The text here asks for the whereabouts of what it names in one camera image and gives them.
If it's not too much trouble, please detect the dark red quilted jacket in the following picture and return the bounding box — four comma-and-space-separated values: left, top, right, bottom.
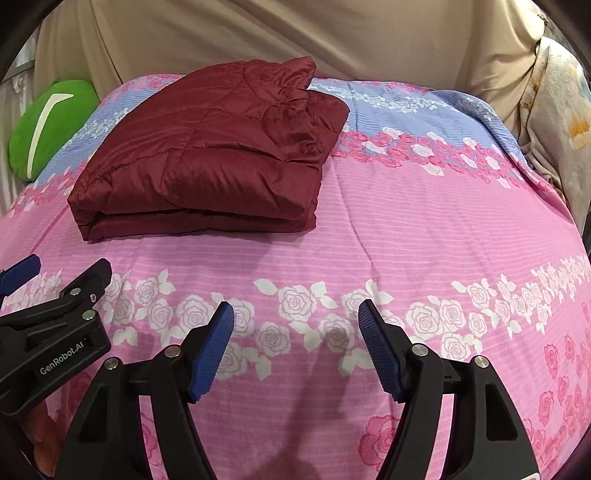
68, 58, 349, 241

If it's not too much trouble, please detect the person's left hand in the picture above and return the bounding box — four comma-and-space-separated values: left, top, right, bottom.
19, 400, 61, 478

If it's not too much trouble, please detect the green pillow white stripe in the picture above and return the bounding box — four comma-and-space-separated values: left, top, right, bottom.
8, 79, 100, 182

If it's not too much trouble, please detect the pink blue floral bedsheet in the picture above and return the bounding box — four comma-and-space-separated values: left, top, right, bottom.
1, 74, 590, 479

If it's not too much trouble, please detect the grey floral fabric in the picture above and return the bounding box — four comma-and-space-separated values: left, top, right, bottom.
518, 37, 590, 231

